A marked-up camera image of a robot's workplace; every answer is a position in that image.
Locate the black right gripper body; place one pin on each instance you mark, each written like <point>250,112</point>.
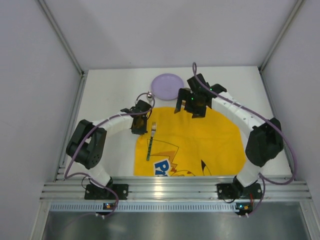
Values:
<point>188,105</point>

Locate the purple plastic plate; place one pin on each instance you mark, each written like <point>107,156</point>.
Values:
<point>166,86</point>

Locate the fork with teal handle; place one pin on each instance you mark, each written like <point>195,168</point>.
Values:
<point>153,131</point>

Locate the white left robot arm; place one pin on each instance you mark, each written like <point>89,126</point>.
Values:
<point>87,143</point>

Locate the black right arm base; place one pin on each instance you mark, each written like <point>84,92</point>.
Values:
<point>229,192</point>

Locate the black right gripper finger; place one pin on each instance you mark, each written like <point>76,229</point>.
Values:
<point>183,94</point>
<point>198,114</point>

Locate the spoon with teal handle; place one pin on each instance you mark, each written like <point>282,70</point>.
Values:
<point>149,96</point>

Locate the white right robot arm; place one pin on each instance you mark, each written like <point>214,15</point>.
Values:
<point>264,141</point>

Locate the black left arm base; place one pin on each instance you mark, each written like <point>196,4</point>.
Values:
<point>93,192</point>

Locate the yellow Pikachu cloth placemat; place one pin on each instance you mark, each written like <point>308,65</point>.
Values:
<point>189,147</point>

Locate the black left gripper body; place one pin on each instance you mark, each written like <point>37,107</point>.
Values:
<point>138,123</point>

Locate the aluminium mounting rail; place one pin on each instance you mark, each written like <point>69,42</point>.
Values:
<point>172,189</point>

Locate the perforated cable duct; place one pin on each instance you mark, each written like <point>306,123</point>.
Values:
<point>134,207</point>

